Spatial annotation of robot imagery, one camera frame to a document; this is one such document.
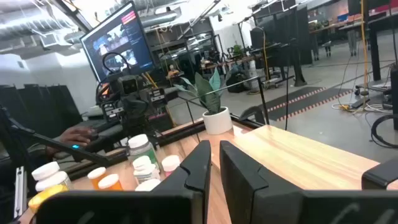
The orange pill bottle white cap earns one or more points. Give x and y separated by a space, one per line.
110 182
95 175

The person's forearm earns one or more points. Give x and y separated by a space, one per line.
43 151

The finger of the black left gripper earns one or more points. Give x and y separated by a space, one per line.
141 118
131 118

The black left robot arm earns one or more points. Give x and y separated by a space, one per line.
107 96

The small white medicine bottle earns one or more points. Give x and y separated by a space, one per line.
141 161

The black equipment case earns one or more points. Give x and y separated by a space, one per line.
395 99

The plain white medicine bottle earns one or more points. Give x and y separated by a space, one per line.
147 185

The white bottle blue label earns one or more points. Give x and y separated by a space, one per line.
145 173

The white-capped bottle green label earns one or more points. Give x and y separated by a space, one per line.
141 141

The black computer monitor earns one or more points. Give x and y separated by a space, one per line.
118 40

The black partition panels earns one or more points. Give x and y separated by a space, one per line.
40 105

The black mouse blue light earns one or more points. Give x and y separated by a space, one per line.
75 146

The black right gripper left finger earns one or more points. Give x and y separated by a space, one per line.
186 205

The dark bottle yellow cap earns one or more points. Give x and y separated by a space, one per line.
42 196

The black background workstation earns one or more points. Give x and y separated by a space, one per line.
298 37

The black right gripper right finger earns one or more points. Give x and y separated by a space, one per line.
248 199

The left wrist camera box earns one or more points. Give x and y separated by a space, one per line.
128 84

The green plant in white pot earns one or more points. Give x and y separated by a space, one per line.
217 121

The person's hand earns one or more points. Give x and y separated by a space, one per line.
74 135

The dark floor mat striped edge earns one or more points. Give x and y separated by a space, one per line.
304 102

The silver aluminium rail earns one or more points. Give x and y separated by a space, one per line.
20 193

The large white medicine bottle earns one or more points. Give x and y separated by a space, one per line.
45 171

